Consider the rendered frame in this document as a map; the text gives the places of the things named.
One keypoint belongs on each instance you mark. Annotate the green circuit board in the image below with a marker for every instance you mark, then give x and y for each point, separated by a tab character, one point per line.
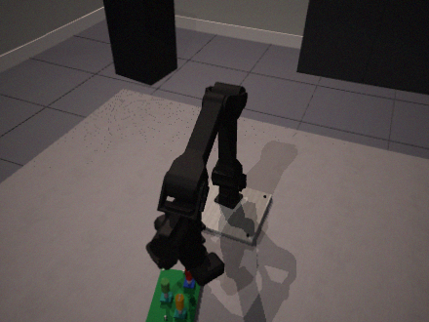
175	297

